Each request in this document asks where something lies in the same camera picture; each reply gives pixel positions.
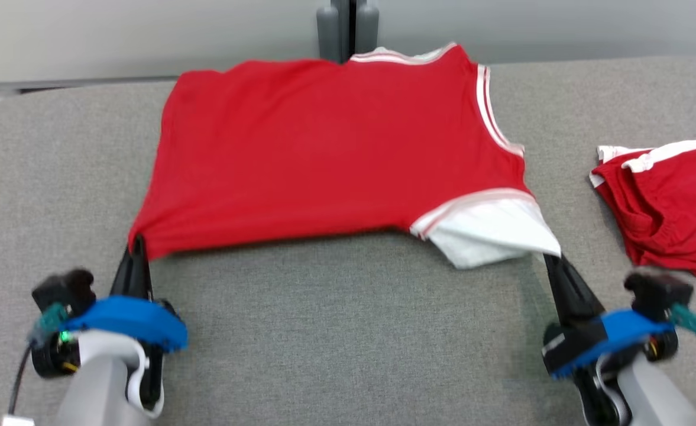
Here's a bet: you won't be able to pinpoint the grey aluminium partition post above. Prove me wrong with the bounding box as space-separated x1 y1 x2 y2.
316 0 380 64

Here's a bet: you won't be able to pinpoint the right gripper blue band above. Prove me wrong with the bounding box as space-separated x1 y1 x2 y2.
541 254 680 380

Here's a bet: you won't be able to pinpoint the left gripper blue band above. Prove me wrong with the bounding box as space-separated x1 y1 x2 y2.
31 236 189 380

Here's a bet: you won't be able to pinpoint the grey floor rail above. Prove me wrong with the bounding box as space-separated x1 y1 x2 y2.
0 76 177 98

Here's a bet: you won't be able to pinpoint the red shorts with white stripe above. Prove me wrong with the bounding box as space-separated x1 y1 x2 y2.
589 139 696 283

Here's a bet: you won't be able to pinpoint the red jersey with white trim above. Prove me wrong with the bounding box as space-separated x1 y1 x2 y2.
128 41 562 270

